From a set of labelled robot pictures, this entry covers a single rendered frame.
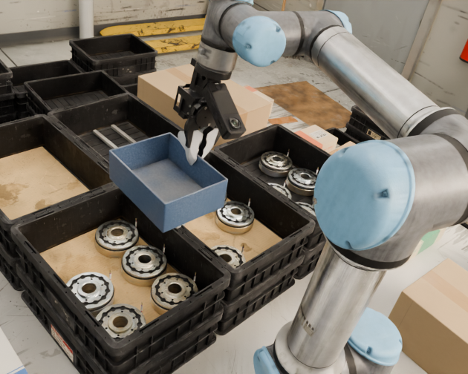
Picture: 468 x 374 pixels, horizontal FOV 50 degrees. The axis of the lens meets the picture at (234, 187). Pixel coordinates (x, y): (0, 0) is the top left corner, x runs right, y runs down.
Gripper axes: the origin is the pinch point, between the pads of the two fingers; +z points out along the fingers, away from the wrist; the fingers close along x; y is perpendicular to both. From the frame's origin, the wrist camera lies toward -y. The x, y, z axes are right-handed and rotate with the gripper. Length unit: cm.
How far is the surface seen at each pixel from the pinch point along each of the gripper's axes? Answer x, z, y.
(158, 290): 7.8, 27.3, -7.8
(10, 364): 37, 39, -5
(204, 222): -16.6, 26.9, 9.1
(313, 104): -247, 77, 162
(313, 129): -91, 22, 41
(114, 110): -17, 22, 64
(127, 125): -21, 26, 62
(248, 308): -16.4, 36.4, -14.6
